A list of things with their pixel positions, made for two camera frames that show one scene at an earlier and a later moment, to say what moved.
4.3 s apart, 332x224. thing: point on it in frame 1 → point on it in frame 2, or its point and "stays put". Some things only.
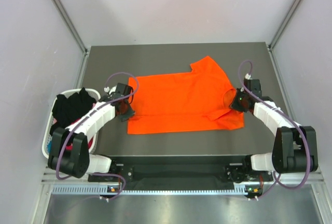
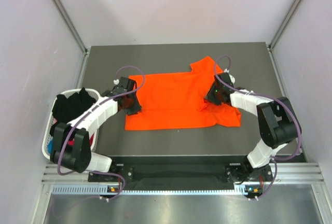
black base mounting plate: x=183 y=169 stays put
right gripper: x=233 y=105 → x=209 y=97
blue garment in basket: x=50 y=146 stays put
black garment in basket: x=65 y=110 stays put
